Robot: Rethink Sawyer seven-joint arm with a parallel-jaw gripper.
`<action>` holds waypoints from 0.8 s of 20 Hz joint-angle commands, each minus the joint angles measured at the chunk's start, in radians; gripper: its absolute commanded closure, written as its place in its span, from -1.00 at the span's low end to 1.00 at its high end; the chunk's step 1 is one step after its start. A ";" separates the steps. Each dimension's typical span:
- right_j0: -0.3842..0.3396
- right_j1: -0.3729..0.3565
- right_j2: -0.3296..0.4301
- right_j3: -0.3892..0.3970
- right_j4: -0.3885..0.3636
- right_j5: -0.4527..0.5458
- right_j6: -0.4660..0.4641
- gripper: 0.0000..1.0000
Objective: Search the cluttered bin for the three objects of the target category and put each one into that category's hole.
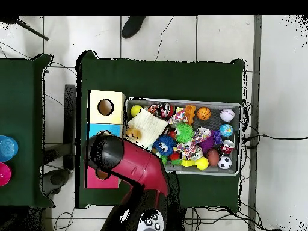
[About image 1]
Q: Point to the cream knitted cloth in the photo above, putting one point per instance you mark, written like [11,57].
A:
[149,125]

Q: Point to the orange plush toy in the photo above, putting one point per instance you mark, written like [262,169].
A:
[133,132]

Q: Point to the orange toy building brick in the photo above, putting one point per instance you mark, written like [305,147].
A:
[190,114]

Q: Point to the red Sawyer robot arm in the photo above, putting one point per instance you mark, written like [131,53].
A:
[137,166]

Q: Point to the wooden box with three holes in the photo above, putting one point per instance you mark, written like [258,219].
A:
[105,115]

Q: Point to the silver mesh bin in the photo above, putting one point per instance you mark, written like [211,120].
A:
[214,122]

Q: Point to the large blue spiky ball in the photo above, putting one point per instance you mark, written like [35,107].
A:
[164,145]

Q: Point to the yellow smooth ball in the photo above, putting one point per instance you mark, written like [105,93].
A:
[136,110]

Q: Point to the small green spiky ball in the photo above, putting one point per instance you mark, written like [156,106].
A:
[184,132]

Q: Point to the dark green table cloth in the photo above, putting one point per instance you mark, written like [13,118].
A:
[168,79]

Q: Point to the small orange basketball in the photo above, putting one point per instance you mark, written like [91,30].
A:
[203,113]

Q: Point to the small globe ball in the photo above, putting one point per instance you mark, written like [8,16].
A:
[226,130]

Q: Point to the white baseball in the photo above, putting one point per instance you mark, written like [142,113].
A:
[227,115]

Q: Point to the small soccer ball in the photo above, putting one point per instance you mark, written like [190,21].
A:
[225,162]

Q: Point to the black stand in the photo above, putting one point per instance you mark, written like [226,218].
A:
[69,120]

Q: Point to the person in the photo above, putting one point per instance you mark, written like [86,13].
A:
[132,26]

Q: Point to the green covered side table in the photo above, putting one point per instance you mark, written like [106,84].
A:
[26,192]

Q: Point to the blue roll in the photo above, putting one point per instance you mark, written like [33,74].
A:
[7,148]

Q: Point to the pink round cup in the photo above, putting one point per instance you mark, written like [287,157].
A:
[4,174]

